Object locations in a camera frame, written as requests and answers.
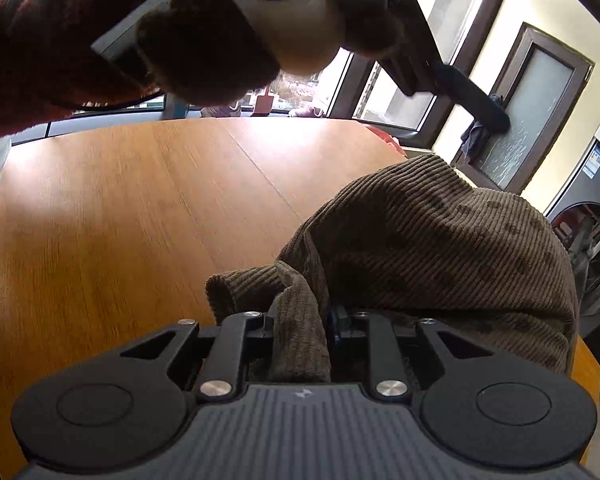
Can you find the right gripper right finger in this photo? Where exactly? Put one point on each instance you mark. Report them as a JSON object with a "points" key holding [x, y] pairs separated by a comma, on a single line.
{"points": [[363, 348]]}

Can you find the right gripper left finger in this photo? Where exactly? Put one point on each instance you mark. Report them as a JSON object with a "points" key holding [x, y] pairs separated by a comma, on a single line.
{"points": [[240, 339]]}

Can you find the brown corduroy dotted dress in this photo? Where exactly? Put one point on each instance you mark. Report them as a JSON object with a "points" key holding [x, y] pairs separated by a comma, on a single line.
{"points": [[413, 240]]}

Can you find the red plastic bag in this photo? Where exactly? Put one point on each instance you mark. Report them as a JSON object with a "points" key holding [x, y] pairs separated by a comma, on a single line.
{"points": [[385, 137]]}

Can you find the dark blue hanging cloth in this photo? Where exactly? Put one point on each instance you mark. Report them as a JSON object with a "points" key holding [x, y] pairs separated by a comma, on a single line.
{"points": [[473, 140]]}

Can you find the frosted glass brown door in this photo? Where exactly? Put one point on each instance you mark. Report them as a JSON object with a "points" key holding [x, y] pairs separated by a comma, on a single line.
{"points": [[538, 86]]}

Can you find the grey front-load washing machine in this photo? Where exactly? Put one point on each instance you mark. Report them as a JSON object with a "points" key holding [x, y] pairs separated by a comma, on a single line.
{"points": [[575, 219]]}

